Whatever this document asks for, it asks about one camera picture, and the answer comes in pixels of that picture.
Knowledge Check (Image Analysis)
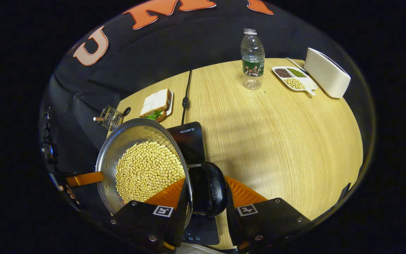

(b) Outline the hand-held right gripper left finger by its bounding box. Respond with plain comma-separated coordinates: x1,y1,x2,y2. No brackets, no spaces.
110,177,189,253

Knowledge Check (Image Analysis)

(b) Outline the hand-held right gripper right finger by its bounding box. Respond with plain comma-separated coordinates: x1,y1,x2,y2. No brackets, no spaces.
224,175,311,251

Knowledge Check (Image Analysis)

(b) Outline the steel pot with soybeans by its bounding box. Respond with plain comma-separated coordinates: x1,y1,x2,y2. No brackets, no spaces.
96,118,229,230

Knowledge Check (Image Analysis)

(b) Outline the black induction cooktop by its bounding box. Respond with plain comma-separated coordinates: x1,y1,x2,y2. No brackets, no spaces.
166,122,221,246

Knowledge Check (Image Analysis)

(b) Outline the sandwich on white plate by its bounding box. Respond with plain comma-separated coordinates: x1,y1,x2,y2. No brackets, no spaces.
139,88,174,122

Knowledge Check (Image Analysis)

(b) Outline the black backdrop cloth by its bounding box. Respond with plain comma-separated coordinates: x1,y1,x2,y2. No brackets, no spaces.
39,0,376,226

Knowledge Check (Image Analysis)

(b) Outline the white divided dish of beans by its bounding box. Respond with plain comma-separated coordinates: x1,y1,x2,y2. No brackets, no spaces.
272,66,318,96

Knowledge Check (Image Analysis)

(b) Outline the clear plastic water bottle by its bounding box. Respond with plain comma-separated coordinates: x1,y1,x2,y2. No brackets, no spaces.
240,28,265,90

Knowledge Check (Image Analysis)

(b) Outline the white toaster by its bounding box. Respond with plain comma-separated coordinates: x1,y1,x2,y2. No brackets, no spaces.
303,47,351,99

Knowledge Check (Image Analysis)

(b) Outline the metal wire basket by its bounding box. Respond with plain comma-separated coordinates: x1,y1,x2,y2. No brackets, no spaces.
93,105,124,132

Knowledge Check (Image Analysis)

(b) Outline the black power cable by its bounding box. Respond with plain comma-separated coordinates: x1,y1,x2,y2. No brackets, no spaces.
181,69,193,125

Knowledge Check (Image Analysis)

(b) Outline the white toaster cable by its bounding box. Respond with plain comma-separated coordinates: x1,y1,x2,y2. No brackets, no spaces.
285,58,308,75

